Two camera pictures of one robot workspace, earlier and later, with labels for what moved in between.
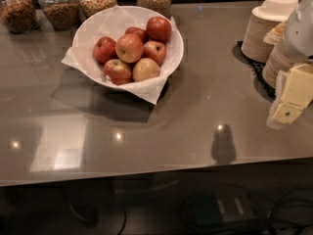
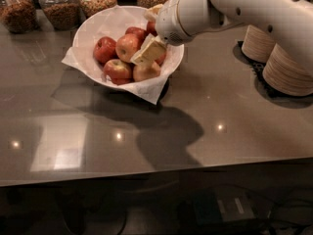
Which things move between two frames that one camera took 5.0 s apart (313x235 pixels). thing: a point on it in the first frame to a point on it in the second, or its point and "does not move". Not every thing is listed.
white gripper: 299,33 to 170,21
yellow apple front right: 145,69 does not move
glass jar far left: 18,10 does not move
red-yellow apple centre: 129,48 does not move
